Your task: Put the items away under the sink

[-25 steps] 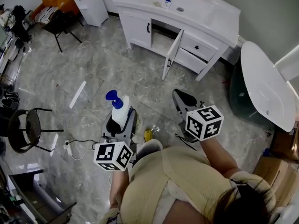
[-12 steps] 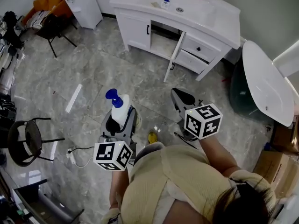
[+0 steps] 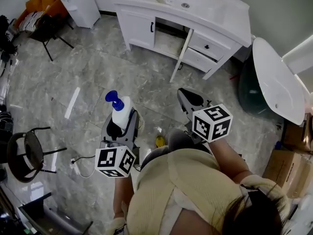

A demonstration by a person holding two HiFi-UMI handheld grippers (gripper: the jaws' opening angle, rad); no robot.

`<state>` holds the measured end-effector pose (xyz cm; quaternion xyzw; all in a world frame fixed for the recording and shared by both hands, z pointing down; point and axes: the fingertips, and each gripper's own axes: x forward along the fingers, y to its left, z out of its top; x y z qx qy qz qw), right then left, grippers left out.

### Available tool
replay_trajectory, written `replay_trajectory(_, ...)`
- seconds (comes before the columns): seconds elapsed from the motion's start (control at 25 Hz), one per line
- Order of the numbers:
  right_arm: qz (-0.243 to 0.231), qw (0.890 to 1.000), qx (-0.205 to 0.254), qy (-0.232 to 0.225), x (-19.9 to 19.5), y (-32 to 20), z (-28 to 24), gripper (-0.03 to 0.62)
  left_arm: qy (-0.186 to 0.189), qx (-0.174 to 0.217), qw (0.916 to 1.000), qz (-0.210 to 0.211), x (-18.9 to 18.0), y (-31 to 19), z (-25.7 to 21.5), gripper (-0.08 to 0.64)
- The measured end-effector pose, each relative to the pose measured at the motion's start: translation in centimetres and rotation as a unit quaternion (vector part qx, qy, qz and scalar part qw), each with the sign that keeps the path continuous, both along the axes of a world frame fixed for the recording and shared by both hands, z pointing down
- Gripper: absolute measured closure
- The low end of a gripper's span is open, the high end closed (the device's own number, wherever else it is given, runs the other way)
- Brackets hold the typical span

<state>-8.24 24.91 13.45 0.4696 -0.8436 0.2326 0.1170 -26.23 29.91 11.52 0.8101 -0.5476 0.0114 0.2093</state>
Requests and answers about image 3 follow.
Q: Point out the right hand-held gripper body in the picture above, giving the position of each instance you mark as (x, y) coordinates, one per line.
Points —
(211, 124)

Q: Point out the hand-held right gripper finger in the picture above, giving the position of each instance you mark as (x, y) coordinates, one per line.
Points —
(195, 97)
(183, 99)

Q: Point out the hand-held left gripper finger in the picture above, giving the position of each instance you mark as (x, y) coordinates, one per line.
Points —
(115, 128)
(130, 125)

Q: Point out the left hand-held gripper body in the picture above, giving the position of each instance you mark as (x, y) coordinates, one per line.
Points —
(115, 159)

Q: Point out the white spray bottle blue nozzle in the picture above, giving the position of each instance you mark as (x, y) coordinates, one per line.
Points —
(122, 111)

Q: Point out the white sink vanity cabinet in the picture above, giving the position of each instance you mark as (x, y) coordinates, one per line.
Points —
(190, 18)

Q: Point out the person's right forearm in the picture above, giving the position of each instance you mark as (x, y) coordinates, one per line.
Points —
(230, 158)

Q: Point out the person's left forearm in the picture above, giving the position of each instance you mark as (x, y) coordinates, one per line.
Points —
(123, 195)

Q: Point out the yellow object on floor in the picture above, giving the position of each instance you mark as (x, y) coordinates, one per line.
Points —
(160, 141)

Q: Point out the white cabinet door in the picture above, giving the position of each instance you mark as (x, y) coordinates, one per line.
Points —
(180, 57)

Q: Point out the white flat strip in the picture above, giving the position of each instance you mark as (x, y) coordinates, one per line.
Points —
(72, 103)

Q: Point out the dark green bin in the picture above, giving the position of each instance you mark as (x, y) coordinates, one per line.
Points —
(250, 87)

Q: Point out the person's beige knit top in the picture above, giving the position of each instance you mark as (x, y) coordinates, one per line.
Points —
(185, 192)

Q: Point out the white bathtub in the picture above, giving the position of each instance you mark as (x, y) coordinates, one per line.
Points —
(276, 79)

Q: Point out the brown glossy box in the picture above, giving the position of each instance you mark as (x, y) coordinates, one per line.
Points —
(297, 133)

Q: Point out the large cardboard box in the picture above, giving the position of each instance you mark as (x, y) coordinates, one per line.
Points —
(286, 170)

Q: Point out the black round stool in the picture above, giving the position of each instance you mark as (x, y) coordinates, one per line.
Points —
(25, 153)

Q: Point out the black folding chair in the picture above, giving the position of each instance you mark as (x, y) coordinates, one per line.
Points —
(47, 33)

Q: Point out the white small appliance cabinet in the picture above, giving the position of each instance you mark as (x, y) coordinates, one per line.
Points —
(78, 4)

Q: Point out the striped cloth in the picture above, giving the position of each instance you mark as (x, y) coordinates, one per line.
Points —
(30, 21)

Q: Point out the orange bag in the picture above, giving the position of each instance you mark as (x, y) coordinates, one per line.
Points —
(44, 5)

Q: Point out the pile of black equipment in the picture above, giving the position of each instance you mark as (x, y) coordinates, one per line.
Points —
(6, 35)

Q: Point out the metal shelf frame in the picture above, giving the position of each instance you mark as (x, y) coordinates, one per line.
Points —
(41, 214)

